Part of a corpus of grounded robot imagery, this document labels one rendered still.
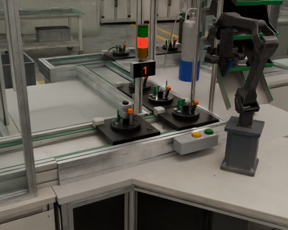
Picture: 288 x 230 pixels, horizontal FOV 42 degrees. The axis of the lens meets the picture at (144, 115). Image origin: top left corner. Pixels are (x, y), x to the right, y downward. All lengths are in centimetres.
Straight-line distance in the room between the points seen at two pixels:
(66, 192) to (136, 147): 35
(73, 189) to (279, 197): 80
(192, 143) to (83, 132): 51
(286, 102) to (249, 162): 165
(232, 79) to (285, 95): 118
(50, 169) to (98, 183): 20
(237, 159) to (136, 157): 43
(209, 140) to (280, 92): 149
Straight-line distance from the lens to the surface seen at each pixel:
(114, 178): 157
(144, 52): 181
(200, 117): 191
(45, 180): 154
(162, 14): 1138
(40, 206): 152
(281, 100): 319
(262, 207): 149
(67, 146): 173
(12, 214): 149
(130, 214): 171
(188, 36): 277
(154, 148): 167
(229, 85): 206
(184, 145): 167
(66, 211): 154
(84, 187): 153
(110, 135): 168
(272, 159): 184
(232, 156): 165
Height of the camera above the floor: 170
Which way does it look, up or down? 22 degrees down
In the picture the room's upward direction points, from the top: 1 degrees clockwise
